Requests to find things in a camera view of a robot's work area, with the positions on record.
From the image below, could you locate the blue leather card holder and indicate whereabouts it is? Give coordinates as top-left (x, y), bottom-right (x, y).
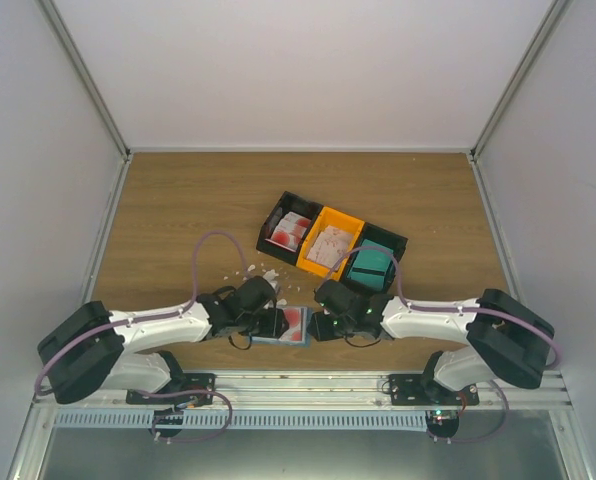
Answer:
top-left (252, 306), bottom-right (312, 346)

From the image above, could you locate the red dotted credit card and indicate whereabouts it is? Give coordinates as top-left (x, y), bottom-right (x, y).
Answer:
top-left (280, 307), bottom-right (310, 345)

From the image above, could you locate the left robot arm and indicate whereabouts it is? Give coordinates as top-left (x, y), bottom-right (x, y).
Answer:
top-left (34, 276), bottom-right (289, 405)

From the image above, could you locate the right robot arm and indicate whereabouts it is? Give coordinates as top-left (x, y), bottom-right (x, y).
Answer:
top-left (308, 280), bottom-right (555, 405)

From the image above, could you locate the black bin with teal cards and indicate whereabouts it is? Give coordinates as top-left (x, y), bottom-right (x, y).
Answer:
top-left (339, 223), bottom-right (408, 295)

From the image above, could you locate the teal card stack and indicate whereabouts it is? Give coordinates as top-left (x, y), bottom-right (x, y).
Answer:
top-left (347, 239), bottom-right (393, 292)

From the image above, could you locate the red and white card stack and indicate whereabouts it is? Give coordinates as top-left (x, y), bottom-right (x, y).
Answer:
top-left (269, 212), bottom-right (311, 252)

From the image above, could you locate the black bin with red cards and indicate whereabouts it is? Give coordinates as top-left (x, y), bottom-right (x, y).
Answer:
top-left (256, 191), bottom-right (323, 265)

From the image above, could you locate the yellow bin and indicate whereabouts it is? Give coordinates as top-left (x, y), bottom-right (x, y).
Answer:
top-left (296, 206), bottom-right (365, 277)

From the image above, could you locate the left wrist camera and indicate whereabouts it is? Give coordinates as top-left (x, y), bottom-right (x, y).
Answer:
top-left (264, 277), bottom-right (281, 295)

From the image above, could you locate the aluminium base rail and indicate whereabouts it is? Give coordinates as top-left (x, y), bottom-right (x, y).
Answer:
top-left (32, 368), bottom-right (574, 413)

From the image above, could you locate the white perforated cable duct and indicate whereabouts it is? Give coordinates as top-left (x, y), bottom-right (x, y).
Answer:
top-left (54, 409), bottom-right (427, 432)

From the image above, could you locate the right aluminium frame post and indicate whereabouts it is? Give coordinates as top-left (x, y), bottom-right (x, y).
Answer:
top-left (468, 0), bottom-right (571, 163)

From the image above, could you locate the aluminium frame post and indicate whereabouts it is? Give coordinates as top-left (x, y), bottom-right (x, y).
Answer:
top-left (36, 0), bottom-right (131, 163)
top-left (468, 0), bottom-right (571, 163)

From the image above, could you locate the left aluminium frame post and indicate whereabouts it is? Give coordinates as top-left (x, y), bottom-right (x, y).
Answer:
top-left (36, 0), bottom-right (131, 163)

